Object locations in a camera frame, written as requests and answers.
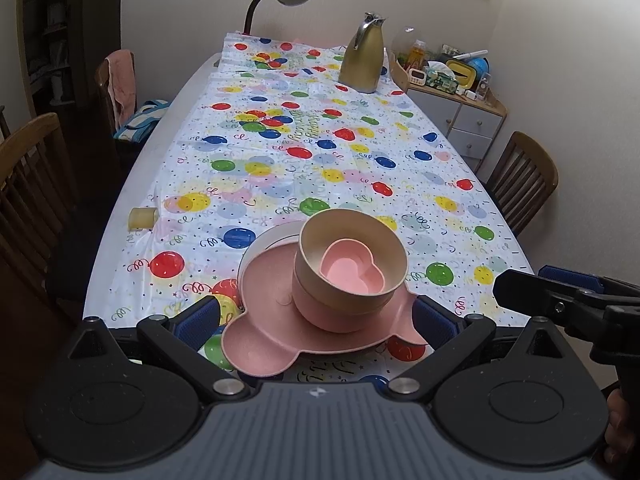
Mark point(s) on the large white plate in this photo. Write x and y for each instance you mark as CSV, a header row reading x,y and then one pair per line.
x,y
270,237

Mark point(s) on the cream bowl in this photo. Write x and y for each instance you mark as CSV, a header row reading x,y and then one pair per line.
x,y
320,240

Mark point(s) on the dark bookshelf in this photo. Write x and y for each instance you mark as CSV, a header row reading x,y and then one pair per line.
x,y
55,25

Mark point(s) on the green tissue box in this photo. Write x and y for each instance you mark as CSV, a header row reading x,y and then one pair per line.
x,y
442,80

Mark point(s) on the balloon print tablecloth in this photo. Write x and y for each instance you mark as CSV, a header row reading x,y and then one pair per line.
x,y
350,160

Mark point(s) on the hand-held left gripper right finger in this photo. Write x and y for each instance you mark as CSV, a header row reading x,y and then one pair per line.
x,y
434,326

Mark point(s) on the white marker pen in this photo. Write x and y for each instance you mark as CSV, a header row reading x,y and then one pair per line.
x,y
470,54

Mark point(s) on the wooden slatted chair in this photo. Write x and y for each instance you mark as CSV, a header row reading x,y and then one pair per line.
x,y
30,200

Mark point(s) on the clear acrylic stand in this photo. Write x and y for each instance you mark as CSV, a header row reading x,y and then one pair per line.
x,y
485,87

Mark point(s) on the pink mouse-shaped plate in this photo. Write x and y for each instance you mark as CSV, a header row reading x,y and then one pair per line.
x,y
265,325

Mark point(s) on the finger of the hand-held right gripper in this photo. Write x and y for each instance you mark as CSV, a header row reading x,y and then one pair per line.
x,y
530,292
575,280

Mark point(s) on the white drawer cabinet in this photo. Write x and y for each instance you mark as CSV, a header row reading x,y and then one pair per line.
x,y
475,125

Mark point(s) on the pink bowl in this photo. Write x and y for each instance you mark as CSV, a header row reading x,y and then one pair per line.
x,y
340,320

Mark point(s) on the blue globe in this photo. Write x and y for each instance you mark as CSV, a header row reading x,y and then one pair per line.
x,y
481,66

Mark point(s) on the pink heart-shaped dish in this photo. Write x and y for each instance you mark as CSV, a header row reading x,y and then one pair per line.
x,y
350,272

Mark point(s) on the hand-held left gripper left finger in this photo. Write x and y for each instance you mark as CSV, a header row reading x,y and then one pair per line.
x,y
199,321

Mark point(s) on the yellow container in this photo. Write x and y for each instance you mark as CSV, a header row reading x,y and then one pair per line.
x,y
460,71

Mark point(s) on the yellowish tape roll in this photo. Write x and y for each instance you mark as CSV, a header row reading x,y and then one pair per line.
x,y
142,219

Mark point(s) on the person's right hand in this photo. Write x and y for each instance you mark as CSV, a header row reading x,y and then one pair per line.
x,y
625,430

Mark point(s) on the white kitchen timer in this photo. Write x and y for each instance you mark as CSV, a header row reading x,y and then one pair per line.
x,y
417,78

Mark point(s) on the orange drink bottle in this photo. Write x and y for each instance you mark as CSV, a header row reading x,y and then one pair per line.
x,y
417,55

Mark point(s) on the striped blue bag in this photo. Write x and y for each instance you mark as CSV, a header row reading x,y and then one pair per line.
x,y
142,120

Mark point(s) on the wooden chair with pink towel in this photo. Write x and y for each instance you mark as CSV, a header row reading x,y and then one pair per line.
x,y
107,90

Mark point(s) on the gold thermos jug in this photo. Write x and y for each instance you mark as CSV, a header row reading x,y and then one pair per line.
x,y
362,65

